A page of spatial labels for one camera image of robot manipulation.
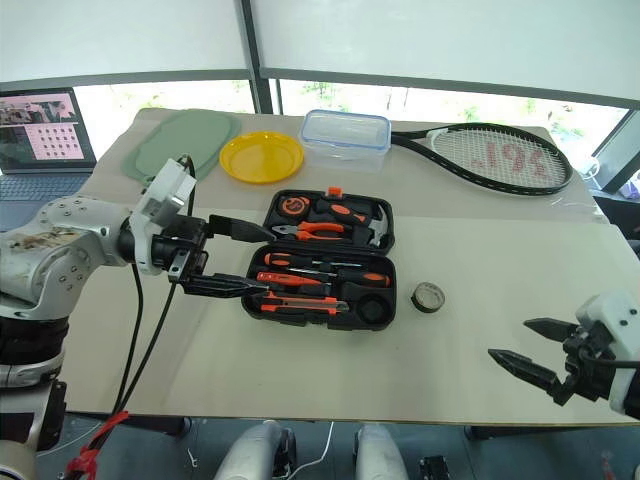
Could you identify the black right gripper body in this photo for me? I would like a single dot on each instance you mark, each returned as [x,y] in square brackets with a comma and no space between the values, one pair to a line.
[587,370]

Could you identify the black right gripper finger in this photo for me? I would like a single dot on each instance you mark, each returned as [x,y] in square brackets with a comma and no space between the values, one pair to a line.
[555,330]
[525,367]

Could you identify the yellow plastic plate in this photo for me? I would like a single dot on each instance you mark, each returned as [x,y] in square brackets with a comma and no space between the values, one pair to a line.
[262,157]

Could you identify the green silicone mat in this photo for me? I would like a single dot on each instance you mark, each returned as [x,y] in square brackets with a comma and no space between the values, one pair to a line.
[175,145]

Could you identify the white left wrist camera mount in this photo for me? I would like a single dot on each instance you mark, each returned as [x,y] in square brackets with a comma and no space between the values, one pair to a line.
[162,192]

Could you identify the grey laptop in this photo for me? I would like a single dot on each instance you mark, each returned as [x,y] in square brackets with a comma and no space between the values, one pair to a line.
[40,130]

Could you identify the dark window frame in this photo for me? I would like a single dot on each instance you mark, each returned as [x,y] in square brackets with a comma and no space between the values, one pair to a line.
[262,75]

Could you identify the silver rounded robot leg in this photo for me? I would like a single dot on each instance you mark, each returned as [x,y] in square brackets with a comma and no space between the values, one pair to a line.
[380,455]
[255,452]

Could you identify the black chair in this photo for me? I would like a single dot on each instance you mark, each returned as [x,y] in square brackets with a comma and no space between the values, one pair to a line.
[620,220]

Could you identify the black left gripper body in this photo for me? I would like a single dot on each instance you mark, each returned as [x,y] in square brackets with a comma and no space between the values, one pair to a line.
[182,245]

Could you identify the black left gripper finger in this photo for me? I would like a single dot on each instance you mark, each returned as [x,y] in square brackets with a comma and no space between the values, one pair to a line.
[225,285]
[240,230]

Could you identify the black tool case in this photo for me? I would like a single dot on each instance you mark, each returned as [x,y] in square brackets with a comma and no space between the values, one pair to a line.
[385,305]

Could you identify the orange black utility knife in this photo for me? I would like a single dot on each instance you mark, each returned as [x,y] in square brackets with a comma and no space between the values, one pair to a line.
[300,302]

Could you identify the black tennis racket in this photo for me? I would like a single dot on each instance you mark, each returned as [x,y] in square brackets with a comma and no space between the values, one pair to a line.
[500,155]

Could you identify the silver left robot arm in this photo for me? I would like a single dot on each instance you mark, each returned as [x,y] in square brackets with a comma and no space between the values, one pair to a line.
[55,240]

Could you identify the white roller blind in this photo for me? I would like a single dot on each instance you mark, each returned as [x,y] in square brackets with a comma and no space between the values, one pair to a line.
[120,35]
[450,40]

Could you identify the black electrical tape roll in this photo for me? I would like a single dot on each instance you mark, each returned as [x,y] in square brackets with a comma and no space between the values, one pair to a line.
[429,302]

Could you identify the orange black slotted screwdriver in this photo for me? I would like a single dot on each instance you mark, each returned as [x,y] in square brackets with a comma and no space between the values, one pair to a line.
[280,259]

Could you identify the black orange Phillips screwdriver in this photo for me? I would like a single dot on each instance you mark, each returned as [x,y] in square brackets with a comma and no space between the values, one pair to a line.
[362,278]

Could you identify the clear container with blue lid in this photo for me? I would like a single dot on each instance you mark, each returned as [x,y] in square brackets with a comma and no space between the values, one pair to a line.
[345,140]

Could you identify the orange test pen screwdriver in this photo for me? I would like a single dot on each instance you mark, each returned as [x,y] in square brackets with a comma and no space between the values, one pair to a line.
[280,278]

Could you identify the orange black tape measure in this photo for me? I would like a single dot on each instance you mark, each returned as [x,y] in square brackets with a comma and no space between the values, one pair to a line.
[295,205]

